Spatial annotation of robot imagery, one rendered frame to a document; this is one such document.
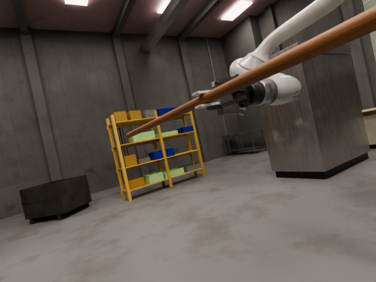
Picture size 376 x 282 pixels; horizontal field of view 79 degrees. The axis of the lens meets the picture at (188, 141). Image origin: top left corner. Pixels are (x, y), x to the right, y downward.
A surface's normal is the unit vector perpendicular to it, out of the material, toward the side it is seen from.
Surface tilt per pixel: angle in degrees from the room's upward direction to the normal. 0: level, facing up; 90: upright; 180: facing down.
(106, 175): 90
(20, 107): 90
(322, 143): 90
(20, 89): 90
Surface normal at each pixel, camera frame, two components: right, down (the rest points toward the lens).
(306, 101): -0.84, 0.18
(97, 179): 0.48, -0.11
